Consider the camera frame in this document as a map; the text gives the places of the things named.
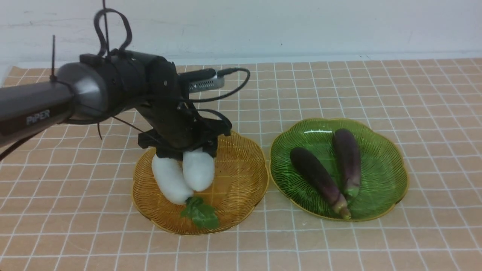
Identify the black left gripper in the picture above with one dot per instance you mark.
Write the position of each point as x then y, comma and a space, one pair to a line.
177, 127

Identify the white radish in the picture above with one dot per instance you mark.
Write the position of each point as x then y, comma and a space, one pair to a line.
198, 169
168, 174

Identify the purple eggplant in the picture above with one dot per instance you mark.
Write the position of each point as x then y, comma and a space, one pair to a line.
312, 170
347, 154

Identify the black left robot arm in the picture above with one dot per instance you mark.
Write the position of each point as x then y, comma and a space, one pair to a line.
103, 85

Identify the amber glass plate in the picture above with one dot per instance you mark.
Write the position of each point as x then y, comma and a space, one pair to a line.
240, 183

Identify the checkered orange tablecloth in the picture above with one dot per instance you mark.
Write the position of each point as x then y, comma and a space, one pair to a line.
66, 204

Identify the green glass plate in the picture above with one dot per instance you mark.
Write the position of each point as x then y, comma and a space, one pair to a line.
384, 180

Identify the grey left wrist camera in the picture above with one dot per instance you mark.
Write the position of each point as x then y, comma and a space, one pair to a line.
200, 80

